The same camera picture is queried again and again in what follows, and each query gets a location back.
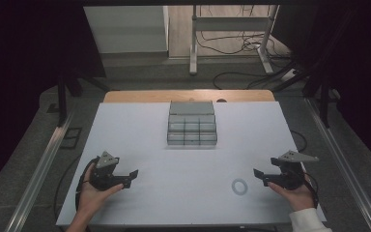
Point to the person's right hand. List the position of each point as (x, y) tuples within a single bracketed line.
[(298, 197)]

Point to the person's left hand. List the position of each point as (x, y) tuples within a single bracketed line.
[(91, 198)]

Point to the white cabinet panel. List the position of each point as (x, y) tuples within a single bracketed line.
[(125, 29)]

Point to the wooden table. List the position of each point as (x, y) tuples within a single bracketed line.
[(190, 95)]

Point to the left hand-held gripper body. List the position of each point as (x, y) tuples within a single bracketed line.
[(103, 175)]

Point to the grey metal stand frame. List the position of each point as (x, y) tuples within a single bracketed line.
[(228, 24)]

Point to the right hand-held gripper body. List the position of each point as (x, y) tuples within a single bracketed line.
[(288, 175)]

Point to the white power strip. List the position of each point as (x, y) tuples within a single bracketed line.
[(288, 74)]

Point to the dark curtain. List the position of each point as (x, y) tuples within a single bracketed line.
[(351, 64), (29, 64)]

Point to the aluminium floor rail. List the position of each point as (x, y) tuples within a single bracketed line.
[(341, 161), (38, 175)]

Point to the black stand leg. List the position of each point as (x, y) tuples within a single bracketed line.
[(62, 100), (324, 100)]

